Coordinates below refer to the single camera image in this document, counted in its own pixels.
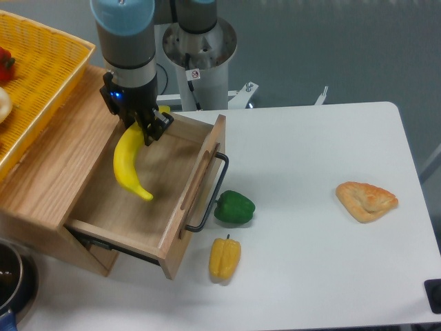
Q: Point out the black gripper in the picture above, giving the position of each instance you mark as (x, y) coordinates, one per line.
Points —
(137, 104)

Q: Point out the yellow banana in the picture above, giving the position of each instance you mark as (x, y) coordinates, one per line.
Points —
(124, 161)

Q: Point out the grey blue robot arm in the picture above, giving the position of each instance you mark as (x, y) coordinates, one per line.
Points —
(127, 36)

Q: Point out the open wooden top drawer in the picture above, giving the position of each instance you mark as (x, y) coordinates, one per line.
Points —
(179, 170)

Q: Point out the wooden drawer cabinet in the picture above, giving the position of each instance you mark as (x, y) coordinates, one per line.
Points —
(38, 196)

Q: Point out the yellow plastic basket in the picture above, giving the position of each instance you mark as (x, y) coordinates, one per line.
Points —
(48, 65)

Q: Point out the green bell pepper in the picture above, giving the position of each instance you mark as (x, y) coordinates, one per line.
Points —
(233, 207)

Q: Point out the white round food item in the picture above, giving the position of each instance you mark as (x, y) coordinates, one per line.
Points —
(5, 105)

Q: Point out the red bell pepper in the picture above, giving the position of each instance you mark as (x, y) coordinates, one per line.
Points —
(7, 69)

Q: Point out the yellow bell pepper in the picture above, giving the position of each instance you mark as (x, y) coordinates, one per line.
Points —
(224, 257)

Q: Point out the dark metal pot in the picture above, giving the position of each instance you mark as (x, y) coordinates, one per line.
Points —
(19, 284)

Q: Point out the toasted bread piece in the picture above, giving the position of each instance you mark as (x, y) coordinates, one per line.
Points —
(365, 202)

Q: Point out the black corner object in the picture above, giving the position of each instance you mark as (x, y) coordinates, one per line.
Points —
(433, 291)

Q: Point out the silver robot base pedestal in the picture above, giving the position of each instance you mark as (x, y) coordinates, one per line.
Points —
(201, 63)

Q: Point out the black metal drawer handle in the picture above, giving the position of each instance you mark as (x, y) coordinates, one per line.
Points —
(197, 228)

